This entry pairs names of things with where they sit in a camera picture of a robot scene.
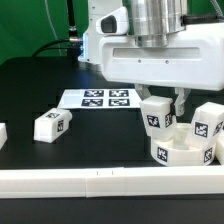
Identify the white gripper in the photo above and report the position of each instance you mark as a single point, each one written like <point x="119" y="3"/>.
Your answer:
<point x="153" y="47"/>

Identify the white round stool seat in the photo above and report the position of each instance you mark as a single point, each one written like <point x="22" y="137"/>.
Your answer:
<point x="175" y="152"/>

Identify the white sheet with tags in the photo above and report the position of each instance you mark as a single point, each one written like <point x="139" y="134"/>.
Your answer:
<point x="99" y="99"/>

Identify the white right fence rail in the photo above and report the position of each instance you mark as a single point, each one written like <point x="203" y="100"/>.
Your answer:
<point x="220" y="149"/>

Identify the white fence rail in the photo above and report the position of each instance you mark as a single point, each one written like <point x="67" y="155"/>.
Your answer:
<point x="220" y="149"/>
<point x="101" y="182"/>
<point x="3" y="135"/>

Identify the white front fence rail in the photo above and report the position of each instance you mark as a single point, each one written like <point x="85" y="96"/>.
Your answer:
<point x="101" y="182"/>

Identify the white left fence rail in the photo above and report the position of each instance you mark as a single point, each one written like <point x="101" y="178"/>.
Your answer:
<point x="3" y="135"/>

